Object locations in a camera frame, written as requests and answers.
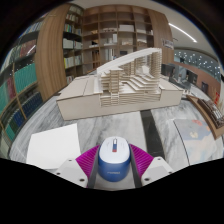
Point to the dark grey building model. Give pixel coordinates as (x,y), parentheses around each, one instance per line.
(180,74)

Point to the long ceiling light strip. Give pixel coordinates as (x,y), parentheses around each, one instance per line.
(183,32)

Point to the beige architectural building model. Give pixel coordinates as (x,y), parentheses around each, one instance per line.
(126,88)

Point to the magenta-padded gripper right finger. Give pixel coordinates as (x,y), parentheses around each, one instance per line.
(141,160)

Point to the white and blue computer mouse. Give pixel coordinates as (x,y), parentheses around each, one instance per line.
(114,160)

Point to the white wall poster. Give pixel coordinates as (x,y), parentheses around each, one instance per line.
(168,43)

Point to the wooden wall shelf unit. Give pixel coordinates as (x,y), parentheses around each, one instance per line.
(126,30)

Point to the group of small ceiling lights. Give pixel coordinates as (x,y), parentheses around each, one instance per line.
(196,60)

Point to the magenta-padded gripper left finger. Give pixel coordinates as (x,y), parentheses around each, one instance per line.
(87,161)

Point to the dark recessed bookshelf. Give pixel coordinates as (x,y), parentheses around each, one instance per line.
(71,43)

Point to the bookshelf with teal books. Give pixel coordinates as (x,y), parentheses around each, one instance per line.
(20,86)

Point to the white paper sheet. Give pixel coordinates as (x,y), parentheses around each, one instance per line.
(53,146)

